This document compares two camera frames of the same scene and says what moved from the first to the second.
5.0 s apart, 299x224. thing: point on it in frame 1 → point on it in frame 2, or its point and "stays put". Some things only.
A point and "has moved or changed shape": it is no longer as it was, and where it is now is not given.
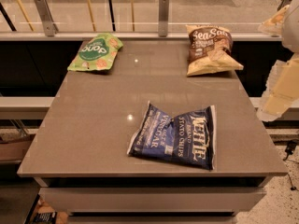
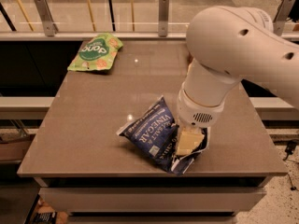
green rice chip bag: (96, 53) stays put
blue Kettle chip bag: (188, 137) has moved or changed shape
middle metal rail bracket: (163, 16) stays put
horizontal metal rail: (130, 35) stays put
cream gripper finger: (274, 106) → (189, 139)
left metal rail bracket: (49, 27) stays put
